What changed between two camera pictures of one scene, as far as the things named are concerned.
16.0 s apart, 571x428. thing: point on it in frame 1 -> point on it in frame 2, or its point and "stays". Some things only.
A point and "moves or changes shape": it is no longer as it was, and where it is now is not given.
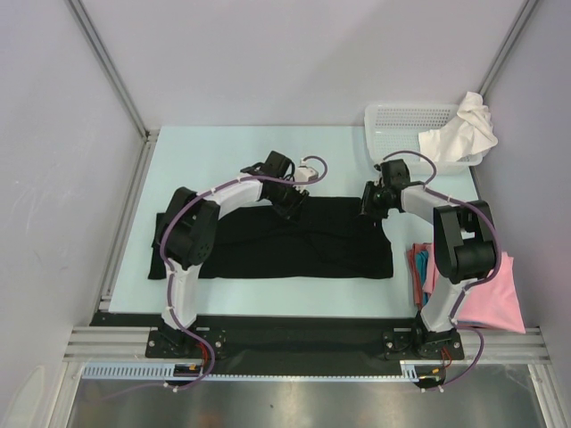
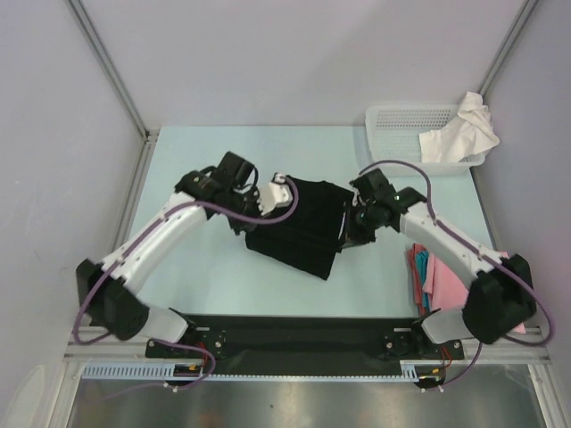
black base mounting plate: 294,345 stays
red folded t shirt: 414,273 stays
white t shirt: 471,134 stays
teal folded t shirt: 422,259 stays
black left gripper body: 286,199 -> 246,202
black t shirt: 324,237 moves or changes shape
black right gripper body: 375,203 -> 361,224
